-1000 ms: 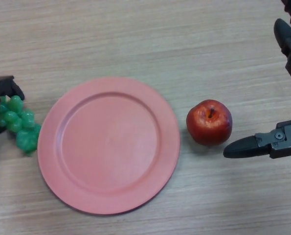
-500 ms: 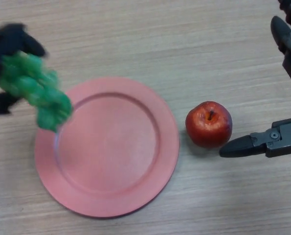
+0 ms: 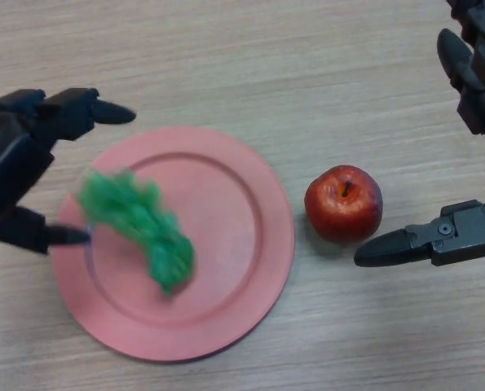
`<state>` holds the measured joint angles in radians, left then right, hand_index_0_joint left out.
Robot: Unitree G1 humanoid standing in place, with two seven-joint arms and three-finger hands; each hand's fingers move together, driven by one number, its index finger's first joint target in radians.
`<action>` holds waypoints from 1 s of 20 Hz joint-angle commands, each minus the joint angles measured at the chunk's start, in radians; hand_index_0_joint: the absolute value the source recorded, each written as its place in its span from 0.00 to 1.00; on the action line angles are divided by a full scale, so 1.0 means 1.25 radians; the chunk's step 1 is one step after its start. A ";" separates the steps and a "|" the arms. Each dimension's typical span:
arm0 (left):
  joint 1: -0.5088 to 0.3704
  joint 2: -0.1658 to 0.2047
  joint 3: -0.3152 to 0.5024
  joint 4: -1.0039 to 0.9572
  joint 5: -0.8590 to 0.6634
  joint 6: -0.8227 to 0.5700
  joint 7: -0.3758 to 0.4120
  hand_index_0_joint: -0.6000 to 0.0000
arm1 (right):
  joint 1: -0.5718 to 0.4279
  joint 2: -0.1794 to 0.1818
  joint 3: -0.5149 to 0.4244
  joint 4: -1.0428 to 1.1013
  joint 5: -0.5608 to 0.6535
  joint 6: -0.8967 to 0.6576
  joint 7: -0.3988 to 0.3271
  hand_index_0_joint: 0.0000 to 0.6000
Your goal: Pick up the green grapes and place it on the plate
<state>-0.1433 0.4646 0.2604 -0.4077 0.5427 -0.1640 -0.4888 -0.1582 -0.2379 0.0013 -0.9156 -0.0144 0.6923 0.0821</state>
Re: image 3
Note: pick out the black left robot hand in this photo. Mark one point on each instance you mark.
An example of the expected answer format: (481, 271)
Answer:
(14, 163)

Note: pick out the green plastic grape bunch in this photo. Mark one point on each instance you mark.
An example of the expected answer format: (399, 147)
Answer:
(144, 220)

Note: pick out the pink round plate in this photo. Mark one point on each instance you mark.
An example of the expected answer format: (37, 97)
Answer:
(226, 228)

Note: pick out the red apple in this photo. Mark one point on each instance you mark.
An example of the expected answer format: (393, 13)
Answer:
(344, 207)

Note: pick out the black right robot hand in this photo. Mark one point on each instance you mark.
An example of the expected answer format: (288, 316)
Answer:
(466, 232)

